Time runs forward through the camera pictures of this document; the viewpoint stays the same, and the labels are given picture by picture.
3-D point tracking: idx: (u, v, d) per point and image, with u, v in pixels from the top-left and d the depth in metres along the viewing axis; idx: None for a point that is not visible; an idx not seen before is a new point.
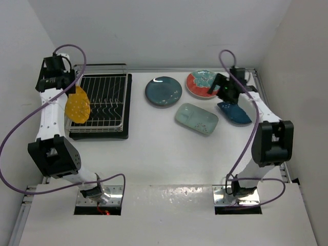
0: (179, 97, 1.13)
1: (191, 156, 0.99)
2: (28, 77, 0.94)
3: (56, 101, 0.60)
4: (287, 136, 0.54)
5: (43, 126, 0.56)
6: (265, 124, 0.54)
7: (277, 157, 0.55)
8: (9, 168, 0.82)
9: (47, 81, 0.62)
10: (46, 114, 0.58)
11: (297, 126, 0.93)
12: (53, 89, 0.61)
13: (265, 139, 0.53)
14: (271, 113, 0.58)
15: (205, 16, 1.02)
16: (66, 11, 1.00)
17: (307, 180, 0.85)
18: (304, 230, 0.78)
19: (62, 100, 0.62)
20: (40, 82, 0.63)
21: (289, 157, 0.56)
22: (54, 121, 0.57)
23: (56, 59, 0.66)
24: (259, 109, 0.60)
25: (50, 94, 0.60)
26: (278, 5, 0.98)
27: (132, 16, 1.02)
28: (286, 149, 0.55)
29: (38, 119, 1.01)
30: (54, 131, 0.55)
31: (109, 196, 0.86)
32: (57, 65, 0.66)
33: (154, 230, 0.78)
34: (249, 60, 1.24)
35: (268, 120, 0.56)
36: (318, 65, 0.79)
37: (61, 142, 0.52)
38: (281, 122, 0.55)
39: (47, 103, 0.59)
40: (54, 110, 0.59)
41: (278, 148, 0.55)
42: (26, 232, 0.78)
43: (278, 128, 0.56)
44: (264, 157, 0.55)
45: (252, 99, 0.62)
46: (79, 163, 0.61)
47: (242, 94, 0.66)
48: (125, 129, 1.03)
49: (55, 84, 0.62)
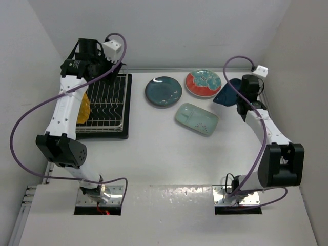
0: (179, 97, 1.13)
1: (190, 157, 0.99)
2: (29, 77, 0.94)
3: (72, 94, 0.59)
4: (298, 160, 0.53)
5: (55, 119, 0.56)
6: (273, 146, 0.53)
7: (285, 181, 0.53)
8: (10, 168, 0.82)
9: (72, 65, 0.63)
10: (60, 106, 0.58)
11: (297, 127, 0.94)
12: (73, 78, 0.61)
13: (273, 162, 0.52)
14: (280, 134, 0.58)
15: (205, 16, 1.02)
16: (66, 10, 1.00)
17: (307, 181, 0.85)
18: (305, 230, 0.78)
19: (79, 92, 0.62)
20: (64, 64, 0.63)
21: (298, 183, 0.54)
22: (65, 117, 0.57)
23: (90, 43, 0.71)
24: (267, 128, 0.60)
25: (68, 83, 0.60)
26: (278, 6, 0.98)
27: (133, 16, 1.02)
28: (295, 173, 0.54)
29: (40, 119, 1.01)
30: (63, 128, 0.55)
31: (109, 196, 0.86)
32: (90, 49, 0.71)
33: (154, 229, 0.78)
34: (249, 60, 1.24)
35: (276, 141, 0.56)
36: (318, 65, 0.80)
37: (65, 145, 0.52)
38: (291, 144, 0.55)
39: (63, 94, 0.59)
40: (68, 103, 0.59)
41: (286, 172, 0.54)
42: (26, 232, 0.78)
43: (287, 150, 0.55)
44: (271, 180, 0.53)
45: (260, 118, 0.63)
46: (83, 157, 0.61)
47: (250, 111, 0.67)
48: (125, 129, 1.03)
49: (77, 72, 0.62)
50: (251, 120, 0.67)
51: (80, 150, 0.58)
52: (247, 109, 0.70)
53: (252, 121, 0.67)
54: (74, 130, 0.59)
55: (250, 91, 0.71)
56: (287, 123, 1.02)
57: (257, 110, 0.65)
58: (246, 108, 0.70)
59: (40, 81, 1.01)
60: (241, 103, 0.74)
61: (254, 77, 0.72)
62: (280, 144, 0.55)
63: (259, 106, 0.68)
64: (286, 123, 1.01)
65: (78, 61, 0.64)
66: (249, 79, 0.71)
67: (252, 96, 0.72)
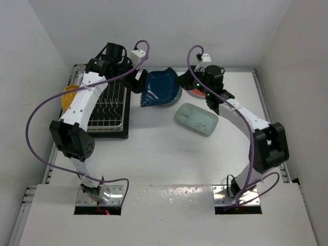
0: (179, 97, 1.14)
1: (190, 156, 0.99)
2: (29, 76, 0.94)
3: (91, 88, 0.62)
4: (282, 138, 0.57)
5: (70, 109, 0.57)
6: (258, 132, 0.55)
7: (275, 161, 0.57)
8: (10, 168, 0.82)
9: (96, 64, 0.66)
10: (78, 98, 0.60)
11: (296, 127, 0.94)
12: (95, 75, 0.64)
13: (263, 148, 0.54)
14: (258, 118, 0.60)
15: (205, 16, 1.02)
16: (66, 11, 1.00)
17: (307, 180, 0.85)
18: (304, 230, 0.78)
19: (97, 88, 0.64)
20: (90, 61, 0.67)
21: (287, 158, 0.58)
22: (81, 108, 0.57)
23: (117, 47, 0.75)
24: (245, 117, 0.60)
25: (90, 78, 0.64)
26: (277, 6, 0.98)
27: (133, 17, 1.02)
28: (283, 150, 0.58)
29: (40, 119, 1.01)
30: (77, 118, 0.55)
31: (109, 196, 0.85)
32: (115, 53, 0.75)
33: (154, 230, 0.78)
34: (249, 60, 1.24)
35: (258, 127, 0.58)
36: (317, 65, 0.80)
37: (76, 134, 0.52)
38: (271, 126, 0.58)
39: (83, 87, 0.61)
40: (86, 96, 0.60)
41: (275, 152, 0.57)
42: (26, 232, 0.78)
43: (268, 132, 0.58)
44: (265, 164, 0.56)
45: (233, 107, 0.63)
46: (91, 150, 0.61)
47: (221, 104, 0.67)
48: (125, 129, 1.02)
49: (100, 69, 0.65)
50: (224, 111, 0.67)
51: (88, 143, 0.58)
52: (218, 102, 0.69)
53: (225, 112, 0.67)
54: (86, 123, 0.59)
55: (217, 84, 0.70)
56: (287, 123, 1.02)
57: (228, 102, 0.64)
58: (217, 102, 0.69)
59: (40, 80, 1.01)
60: (209, 98, 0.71)
61: (216, 68, 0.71)
62: (262, 128, 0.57)
63: (227, 97, 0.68)
64: (286, 123, 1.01)
65: (103, 61, 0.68)
66: (212, 73, 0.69)
67: (220, 88, 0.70)
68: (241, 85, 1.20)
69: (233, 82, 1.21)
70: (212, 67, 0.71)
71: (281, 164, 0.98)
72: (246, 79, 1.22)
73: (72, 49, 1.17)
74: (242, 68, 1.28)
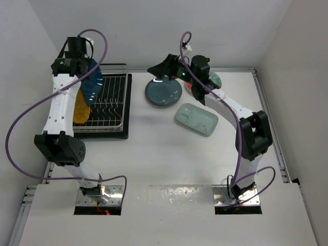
0: (180, 97, 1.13)
1: (190, 156, 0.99)
2: (29, 76, 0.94)
3: (66, 90, 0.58)
4: (266, 125, 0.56)
5: (51, 118, 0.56)
6: (243, 121, 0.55)
7: (261, 146, 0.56)
8: (10, 168, 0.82)
9: (62, 63, 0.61)
10: (55, 104, 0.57)
11: (296, 126, 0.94)
12: (66, 76, 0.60)
13: (247, 135, 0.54)
14: (242, 108, 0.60)
15: (205, 17, 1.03)
16: (66, 11, 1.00)
17: (307, 180, 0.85)
18: (304, 230, 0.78)
19: (74, 89, 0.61)
20: (55, 62, 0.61)
21: (271, 143, 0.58)
22: (62, 115, 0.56)
23: (79, 41, 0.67)
24: (230, 107, 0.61)
25: (62, 81, 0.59)
26: (277, 6, 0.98)
27: (133, 16, 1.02)
28: (267, 137, 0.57)
29: (39, 119, 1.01)
30: (61, 126, 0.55)
31: (109, 196, 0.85)
32: (78, 46, 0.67)
33: (154, 230, 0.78)
34: (249, 60, 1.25)
35: (243, 116, 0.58)
36: (317, 65, 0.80)
37: (65, 142, 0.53)
38: (255, 114, 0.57)
39: (57, 92, 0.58)
40: (63, 101, 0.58)
41: (260, 139, 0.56)
42: (26, 232, 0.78)
43: (252, 120, 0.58)
44: (251, 151, 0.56)
45: (219, 98, 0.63)
46: (82, 154, 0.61)
47: (207, 95, 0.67)
48: (125, 129, 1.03)
49: (68, 69, 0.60)
50: (210, 103, 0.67)
51: (79, 147, 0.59)
52: (203, 94, 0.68)
53: (211, 103, 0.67)
54: (72, 128, 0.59)
55: (203, 75, 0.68)
56: (286, 123, 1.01)
57: (213, 92, 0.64)
58: (202, 93, 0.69)
59: (39, 80, 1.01)
60: (196, 89, 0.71)
61: (202, 60, 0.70)
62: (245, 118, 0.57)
63: (212, 88, 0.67)
64: (286, 123, 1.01)
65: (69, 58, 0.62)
66: (199, 64, 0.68)
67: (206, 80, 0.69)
68: (241, 85, 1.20)
69: (233, 82, 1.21)
70: (199, 58, 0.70)
71: (281, 164, 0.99)
72: (246, 79, 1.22)
73: None
74: (242, 68, 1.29)
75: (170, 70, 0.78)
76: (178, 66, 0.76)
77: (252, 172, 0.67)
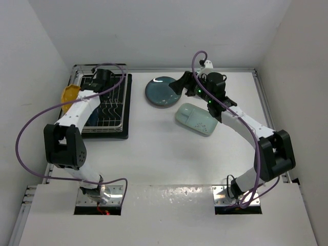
0: (179, 97, 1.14)
1: (189, 156, 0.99)
2: (28, 76, 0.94)
3: (88, 99, 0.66)
4: (287, 145, 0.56)
5: (66, 116, 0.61)
6: (263, 141, 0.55)
7: (282, 169, 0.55)
8: (9, 168, 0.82)
9: (89, 85, 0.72)
10: (74, 107, 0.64)
11: (296, 127, 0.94)
12: (90, 93, 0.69)
13: (268, 156, 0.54)
14: (262, 126, 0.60)
15: (206, 16, 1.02)
16: (66, 11, 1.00)
17: (307, 181, 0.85)
18: (305, 230, 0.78)
19: (93, 101, 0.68)
20: (84, 83, 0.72)
21: (293, 166, 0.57)
22: (77, 114, 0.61)
23: None
24: (249, 125, 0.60)
25: (85, 94, 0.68)
26: (278, 5, 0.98)
27: (132, 16, 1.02)
28: (289, 158, 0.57)
29: (39, 119, 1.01)
30: (73, 121, 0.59)
31: (109, 196, 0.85)
32: (105, 76, 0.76)
33: (154, 230, 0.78)
34: (249, 60, 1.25)
35: (263, 136, 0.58)
36: (318, 66, 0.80)
37: (72, 133, 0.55)
38: (276, 133, 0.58)
39: (80, 99, 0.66)
40: (82, 105, 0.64)
41: (281, 160, 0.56)
42: (26, 232, 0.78)
43: (273, 140, 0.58)
44: (272, 174, 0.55)
45: (237, 115, 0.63)
46: (83, 160, 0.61)
47: (224, 111, 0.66)
48: (125, 129, 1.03)
49: (94, 88, 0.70)
50: (227, 120, 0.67)
51: (81, 151, 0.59)
52: (219, 109, 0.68)
53: (227, 121, 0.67)
54: (81, 129, 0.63)
55: (219, 92, 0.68)
56: (287, 123, 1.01)
57: (231, 109, 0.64)
58: (219, 110, 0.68)
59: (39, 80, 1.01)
60: (211, 105, 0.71)
61: (218, 76, 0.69)
62: (266, 137, 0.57)
63: (229, 104, 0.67)
64: (287, 123, 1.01)
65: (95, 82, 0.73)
66: (214, 81, 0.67)
67: (222, 96, 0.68)
68: (241, 85, 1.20)
69: (233, 82, 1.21)
70: (214, 75, 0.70)
71: None
72: (246, 79, 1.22)
73: (72, 49, 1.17)
74: (242, 68, 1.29)
75: (188, 86, 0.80)
76: (195, 83, 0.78)
77: (260, 183, 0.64)
